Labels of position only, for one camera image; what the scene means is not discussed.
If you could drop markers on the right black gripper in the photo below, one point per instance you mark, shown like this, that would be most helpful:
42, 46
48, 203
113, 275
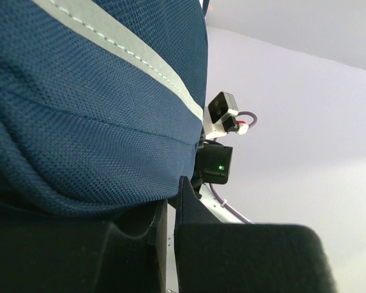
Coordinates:
212, 164

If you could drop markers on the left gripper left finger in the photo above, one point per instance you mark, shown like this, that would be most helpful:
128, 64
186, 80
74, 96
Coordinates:
46, 254

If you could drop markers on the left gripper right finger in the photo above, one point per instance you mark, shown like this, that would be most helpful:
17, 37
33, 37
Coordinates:
212, 256

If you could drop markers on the navy blue student backpack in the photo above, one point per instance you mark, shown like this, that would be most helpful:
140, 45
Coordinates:
101, 104

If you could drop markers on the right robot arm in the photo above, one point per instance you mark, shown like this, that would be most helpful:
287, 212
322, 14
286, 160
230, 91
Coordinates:
218, 205

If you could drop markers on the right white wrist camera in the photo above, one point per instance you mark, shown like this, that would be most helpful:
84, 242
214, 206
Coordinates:
220, 117

